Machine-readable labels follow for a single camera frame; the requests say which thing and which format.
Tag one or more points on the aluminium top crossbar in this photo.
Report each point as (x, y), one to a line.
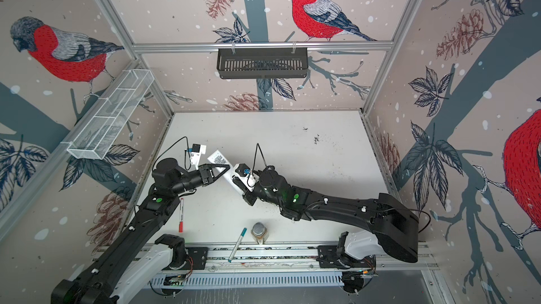
(148, 48)

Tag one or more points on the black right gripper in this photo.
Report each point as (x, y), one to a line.
(250, 196)

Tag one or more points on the silver metal binder clip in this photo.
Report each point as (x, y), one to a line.
(259, 233)

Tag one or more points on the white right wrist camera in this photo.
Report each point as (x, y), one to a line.
(246, 175)

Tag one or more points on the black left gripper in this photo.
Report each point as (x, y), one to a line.
(207, 169)

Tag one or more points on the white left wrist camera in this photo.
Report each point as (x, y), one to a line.
(196, 151)

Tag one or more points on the white wire mesh basket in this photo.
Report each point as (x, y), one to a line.
(100, 133)

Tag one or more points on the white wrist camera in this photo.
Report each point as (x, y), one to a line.
(196, 151)
(246, 175)

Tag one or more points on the white remote control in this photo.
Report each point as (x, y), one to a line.
(218, 158)

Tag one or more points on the black hanging plastic basket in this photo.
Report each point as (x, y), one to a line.
(263, 63)

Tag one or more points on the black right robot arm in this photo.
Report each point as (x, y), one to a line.
(394, 226)

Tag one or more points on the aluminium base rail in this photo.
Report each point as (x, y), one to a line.
(276, 265)

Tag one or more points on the red marker left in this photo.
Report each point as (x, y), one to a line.
(181, 216)

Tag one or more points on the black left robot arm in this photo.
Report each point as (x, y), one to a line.
(97, 283)

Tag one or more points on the teal capped marker pen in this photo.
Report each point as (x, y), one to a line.
(237, 245)

